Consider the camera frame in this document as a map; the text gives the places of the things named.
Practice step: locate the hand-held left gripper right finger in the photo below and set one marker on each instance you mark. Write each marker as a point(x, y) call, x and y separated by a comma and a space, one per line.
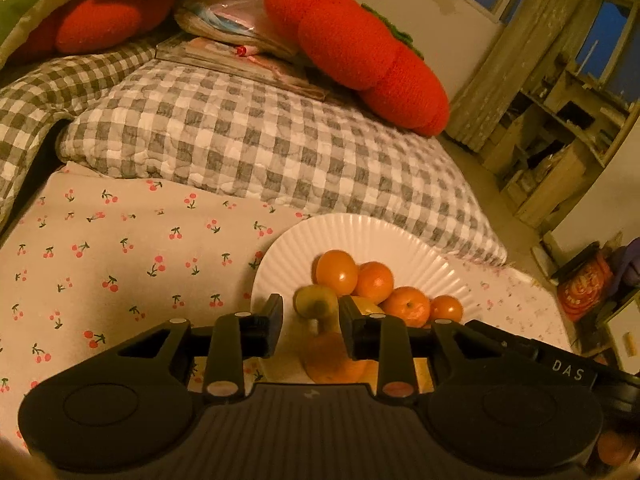
point(347, 325)

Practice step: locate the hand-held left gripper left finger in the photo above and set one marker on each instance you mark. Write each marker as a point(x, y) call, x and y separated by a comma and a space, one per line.
point(274, 325)

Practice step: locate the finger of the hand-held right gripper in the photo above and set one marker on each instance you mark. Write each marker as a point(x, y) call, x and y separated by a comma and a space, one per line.
point(515, 342)

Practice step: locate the yellow pear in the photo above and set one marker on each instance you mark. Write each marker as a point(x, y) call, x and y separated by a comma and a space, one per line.
point(367, 305)

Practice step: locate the orange tangerine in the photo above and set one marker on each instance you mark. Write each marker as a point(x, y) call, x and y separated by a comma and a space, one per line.
point(406, 305)
point(446, 308)
point(335, 360)
point(376, 280)

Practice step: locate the small yellow-green pear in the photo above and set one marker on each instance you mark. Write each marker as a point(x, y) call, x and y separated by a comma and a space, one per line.
point(315, 300)

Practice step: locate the glossy orange persimmon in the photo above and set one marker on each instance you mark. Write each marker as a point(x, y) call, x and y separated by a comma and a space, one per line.
point(336, 271)

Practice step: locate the white ribbed plate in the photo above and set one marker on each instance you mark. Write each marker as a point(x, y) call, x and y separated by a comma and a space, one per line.
point(400, 250)

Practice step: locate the person's right hand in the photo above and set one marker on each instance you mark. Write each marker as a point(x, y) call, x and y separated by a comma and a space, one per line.
point(615, 450)

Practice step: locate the white cabinet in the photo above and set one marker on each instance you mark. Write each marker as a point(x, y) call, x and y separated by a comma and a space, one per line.
point(625, 340)

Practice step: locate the red printed bag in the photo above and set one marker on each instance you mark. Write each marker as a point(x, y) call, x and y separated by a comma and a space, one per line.
point(585, 285)

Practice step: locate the purple cloth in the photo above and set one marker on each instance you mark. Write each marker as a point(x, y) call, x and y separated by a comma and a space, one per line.
point(627, 265)

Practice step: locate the cherry print sheet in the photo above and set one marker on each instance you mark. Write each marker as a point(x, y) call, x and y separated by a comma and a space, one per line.
point(125, 240)

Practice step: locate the grey checked pillow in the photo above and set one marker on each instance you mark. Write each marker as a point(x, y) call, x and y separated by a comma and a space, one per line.
point(250, 150)

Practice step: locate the wooden shelf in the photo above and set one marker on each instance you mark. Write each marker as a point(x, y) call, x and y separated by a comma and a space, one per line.
point(565, 170)

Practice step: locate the beige curtain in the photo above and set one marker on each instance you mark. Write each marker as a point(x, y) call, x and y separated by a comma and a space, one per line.
point(500, 85)

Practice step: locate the orange plush cushion green leaf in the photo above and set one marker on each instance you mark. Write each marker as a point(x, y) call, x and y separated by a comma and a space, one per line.
point(350, 50)

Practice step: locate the clear plastic bag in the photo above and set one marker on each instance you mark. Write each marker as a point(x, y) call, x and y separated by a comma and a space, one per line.
point(235, 15)

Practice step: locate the grey checked quilt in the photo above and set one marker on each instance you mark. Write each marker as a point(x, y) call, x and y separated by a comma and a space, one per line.
point(30, 110)

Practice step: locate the plain orange plush cushion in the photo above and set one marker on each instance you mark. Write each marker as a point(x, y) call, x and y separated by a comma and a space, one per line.
point(100, 20)

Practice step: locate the green snowflake cushion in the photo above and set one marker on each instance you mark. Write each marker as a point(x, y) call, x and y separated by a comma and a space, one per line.
point(25, 5)

